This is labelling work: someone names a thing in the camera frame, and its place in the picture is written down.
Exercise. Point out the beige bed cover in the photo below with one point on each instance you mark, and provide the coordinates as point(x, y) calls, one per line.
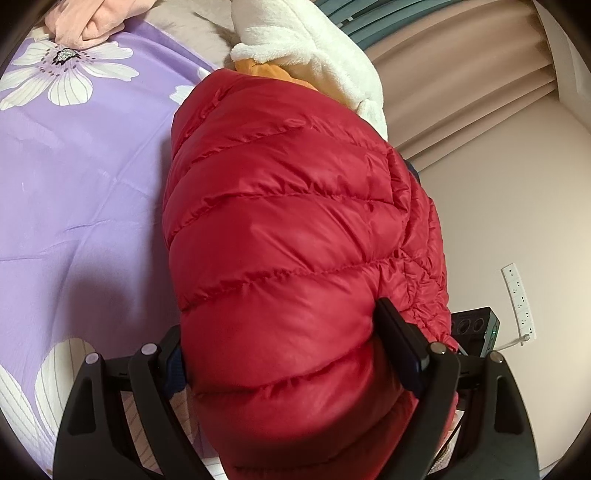
point(194, 32)

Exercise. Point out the pink garment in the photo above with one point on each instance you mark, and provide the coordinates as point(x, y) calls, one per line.
point(101, 21)

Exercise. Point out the red quilted down jacket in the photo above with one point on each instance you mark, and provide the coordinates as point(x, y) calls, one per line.
point(286, 240)

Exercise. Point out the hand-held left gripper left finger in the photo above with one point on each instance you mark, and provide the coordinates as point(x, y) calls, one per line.
point(175, 364)

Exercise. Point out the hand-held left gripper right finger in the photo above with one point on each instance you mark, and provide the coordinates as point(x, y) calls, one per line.
point(402, 348)

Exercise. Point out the beige curtain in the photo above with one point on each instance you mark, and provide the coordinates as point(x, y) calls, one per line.
point(461, 74)

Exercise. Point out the white power strip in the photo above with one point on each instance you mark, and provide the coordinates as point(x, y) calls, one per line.
point(519, 300)

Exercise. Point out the purple floral bed sheet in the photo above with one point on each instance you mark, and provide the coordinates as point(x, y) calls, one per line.
point(83, 175)

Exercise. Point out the teal slatted panel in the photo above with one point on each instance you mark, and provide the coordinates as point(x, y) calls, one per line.
point(364, 18)

